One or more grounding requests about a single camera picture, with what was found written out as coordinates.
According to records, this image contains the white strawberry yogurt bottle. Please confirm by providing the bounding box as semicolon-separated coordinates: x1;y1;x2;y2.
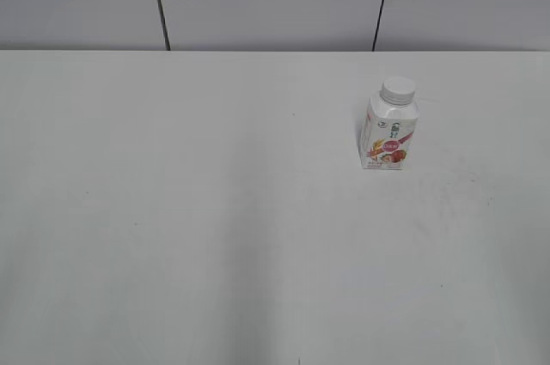
358;92;419;170

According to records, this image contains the white screw cap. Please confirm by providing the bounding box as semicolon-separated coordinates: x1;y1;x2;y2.
380;76;416;106

